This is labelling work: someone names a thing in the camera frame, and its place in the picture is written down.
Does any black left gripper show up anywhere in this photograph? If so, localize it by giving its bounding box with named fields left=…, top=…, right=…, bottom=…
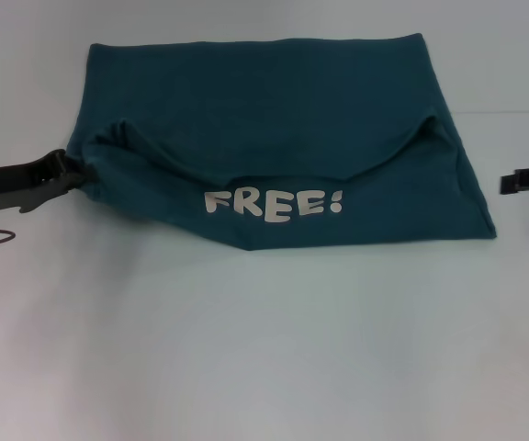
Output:
left=0, top=149, right=97, bottom=215

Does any teal blue t-shirt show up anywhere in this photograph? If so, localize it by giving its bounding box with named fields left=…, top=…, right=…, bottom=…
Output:
left=64, top=31, right=498, bottom=253

